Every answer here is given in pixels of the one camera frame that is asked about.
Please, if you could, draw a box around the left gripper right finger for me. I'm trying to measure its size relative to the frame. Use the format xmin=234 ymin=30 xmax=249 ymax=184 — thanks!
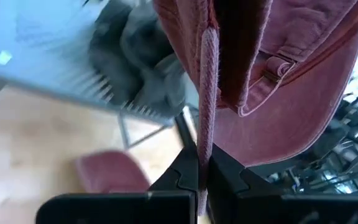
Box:
xmin=206 ymin=146 xmax=358 ymax=224

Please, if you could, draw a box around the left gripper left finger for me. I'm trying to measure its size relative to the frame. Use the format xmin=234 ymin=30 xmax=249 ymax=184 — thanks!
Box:
xmin=35 ymin=146 xmax=198 ymax=224

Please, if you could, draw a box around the maroon baseball cap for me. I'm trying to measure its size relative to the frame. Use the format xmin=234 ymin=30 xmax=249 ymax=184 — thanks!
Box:
xmin=75 ymin=150 xmax=152 ymax=194
xmin=152 ymin=0 xmax=358 ymax=215

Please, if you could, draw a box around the dark grey baseball cap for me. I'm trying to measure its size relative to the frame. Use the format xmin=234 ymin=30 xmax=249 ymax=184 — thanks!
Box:
xmin=119 ymin=6 xmax=188 ymax=118
xmin=88 ymin=0 xmax=142 ymax=103

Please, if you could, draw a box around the grey perforated metal stand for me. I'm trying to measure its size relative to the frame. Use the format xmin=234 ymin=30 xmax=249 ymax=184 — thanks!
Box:
xmin=0 ymin=0 xmax=198 ymax=150

